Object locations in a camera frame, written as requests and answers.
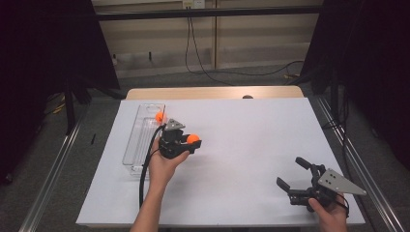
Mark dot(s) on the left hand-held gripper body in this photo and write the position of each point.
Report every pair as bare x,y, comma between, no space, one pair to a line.
170,145

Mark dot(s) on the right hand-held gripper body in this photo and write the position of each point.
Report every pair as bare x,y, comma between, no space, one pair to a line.
327,190

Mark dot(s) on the plain orange ball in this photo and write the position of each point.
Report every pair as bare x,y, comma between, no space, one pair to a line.
192,138

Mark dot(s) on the clear plastic tray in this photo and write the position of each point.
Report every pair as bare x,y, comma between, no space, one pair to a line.
141,138

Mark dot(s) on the orange ball with dark mark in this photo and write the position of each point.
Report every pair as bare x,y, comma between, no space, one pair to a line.
160,117

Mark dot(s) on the person's left hand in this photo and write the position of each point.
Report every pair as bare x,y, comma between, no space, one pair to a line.
162,170

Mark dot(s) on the person's right hand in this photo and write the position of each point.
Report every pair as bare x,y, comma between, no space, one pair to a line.
331,219

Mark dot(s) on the wooden table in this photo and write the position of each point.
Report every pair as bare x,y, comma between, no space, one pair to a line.
193,92

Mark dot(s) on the white board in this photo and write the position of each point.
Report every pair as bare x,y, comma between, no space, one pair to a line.
257,129

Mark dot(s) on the black pen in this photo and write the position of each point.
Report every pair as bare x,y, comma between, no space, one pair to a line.
93,139

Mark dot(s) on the black metal stand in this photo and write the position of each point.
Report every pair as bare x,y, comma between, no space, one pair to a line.
69,109

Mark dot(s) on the black horizontal bar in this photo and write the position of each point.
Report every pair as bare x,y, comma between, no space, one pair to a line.
193,13

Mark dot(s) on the black curtain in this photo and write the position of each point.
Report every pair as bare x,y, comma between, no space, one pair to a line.
32,64
370,48

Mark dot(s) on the metal floor rail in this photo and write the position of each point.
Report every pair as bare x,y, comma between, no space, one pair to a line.
48,187
370,180

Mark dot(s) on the white wall socket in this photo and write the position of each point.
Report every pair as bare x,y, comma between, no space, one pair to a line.
193,4

